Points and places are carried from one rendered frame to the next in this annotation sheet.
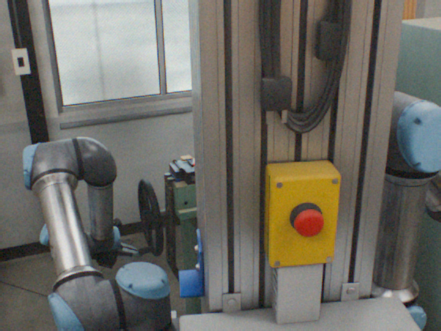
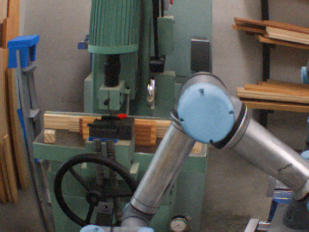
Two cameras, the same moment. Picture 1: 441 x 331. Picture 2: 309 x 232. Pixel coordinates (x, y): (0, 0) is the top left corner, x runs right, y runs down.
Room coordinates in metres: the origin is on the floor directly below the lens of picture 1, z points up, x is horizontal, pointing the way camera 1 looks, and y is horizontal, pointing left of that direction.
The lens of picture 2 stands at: (0.85, 1.52, 1.54)
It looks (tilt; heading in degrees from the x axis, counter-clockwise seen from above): 17 degrees down; 296
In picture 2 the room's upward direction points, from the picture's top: 2 degrees clockwise
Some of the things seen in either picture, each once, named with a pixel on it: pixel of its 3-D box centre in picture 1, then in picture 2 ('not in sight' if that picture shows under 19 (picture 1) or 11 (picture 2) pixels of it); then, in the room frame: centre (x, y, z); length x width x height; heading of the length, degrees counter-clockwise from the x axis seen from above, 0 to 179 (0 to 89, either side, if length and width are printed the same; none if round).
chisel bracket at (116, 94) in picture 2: not in sight; (112, 96); (1.78, -0.07, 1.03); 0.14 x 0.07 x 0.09; 111
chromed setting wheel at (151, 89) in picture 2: not in sight; (151, 92); (1.70, -0.22, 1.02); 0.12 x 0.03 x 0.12; 111
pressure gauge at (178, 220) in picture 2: not in sight; (178, 225); (1.46, 0.05, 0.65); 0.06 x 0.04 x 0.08; 21
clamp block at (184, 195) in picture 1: (189, 187); (110, 150); (1.68, 0.12, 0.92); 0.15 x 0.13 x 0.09; 21
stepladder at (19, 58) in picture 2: not in sight; (31, 142); (2.54, -0.47, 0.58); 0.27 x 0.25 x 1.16; 21
